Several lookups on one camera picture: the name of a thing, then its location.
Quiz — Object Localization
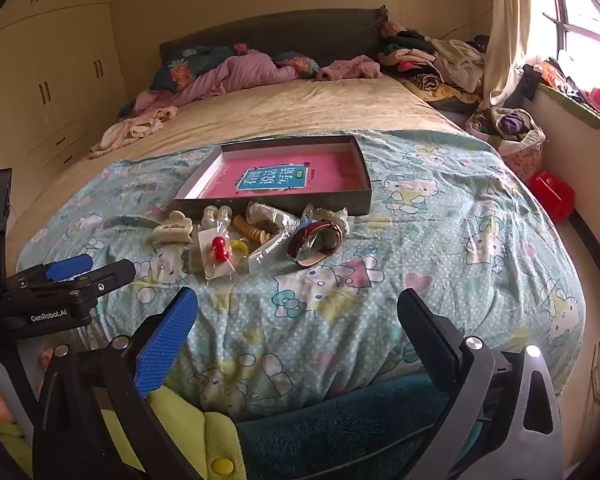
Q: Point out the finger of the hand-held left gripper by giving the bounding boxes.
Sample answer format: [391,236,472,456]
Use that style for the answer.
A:
[10,259,137,307]
[5,253,93,292]

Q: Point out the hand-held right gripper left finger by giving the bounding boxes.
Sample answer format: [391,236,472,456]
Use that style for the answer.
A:
[32,286,216,480]

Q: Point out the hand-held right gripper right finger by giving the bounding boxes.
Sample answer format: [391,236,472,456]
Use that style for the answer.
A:
[396,287,566,480]

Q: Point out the cream hair claw clip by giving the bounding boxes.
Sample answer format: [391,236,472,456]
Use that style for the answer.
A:
[152,211,195,247]

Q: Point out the red cherry earrings packet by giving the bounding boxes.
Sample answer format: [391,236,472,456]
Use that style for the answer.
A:
[197,230,238,281]

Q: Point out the yellow hoop earrings packet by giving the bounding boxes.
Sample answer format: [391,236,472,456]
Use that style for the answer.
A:
[227,237,256,273]

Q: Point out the grey cardboard box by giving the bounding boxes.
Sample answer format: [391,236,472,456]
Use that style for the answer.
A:
[172,135,372,216]

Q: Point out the cartoon cat printed blanket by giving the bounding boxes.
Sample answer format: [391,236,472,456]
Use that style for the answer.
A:
[17,130,588,421]

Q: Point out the yellow-green cloth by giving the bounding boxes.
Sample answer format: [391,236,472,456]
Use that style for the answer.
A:
[0,385,246,480]

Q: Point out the white pearl hair accessory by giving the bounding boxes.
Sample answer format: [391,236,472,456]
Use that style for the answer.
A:
[202,205,233,227]

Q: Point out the clear plastic packet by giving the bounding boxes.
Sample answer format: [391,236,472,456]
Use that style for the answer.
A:
[247,230,301,273]

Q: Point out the teal towel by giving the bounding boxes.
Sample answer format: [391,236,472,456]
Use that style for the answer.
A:
[235,370,486,480]

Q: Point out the lace trim packet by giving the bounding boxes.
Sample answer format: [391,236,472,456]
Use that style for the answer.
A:
[325,207,353,236]

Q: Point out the cream patterned pajamas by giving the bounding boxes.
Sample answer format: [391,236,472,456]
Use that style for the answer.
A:
[89,105,181,160]

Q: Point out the pink book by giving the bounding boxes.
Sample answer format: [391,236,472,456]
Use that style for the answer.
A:
[200,149,363,201]

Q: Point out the red plastic container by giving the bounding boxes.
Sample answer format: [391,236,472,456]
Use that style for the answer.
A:
[527,170,576,223]

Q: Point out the cream wardrobe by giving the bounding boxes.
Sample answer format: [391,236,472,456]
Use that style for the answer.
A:
[0,0,131,186]

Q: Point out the basket with clothes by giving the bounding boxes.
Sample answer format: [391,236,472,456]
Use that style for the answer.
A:
[465,106,548,183]

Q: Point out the large floral pillow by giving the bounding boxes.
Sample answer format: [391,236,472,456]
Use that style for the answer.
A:
[151,44,251,92]

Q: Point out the beige bedsheet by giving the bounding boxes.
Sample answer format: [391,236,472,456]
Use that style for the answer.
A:
[5,72,468,256]

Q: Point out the pink quilt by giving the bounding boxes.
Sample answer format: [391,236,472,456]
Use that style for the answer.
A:
[132,52,306,113]

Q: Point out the pile of clothes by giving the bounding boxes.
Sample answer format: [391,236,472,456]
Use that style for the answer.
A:
[377,20,491,106]

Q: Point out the pink fuzzy garment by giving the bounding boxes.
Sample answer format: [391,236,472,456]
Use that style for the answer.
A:
[316,55,383,82]

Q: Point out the small floral pillow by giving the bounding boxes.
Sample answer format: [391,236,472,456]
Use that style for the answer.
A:
[275,51,321,78]

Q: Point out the dark grey headboard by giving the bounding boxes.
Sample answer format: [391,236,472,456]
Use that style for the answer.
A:
[159,7,388,68]

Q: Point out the cream curtain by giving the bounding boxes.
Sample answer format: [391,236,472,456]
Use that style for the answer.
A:
[482,0,563,111]

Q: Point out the wooden bead bracelet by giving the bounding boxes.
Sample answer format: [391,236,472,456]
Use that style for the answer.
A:
[232,215,271,246]

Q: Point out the clear packet with chain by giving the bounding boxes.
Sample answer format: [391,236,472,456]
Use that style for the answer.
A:
[245,201,301,231]

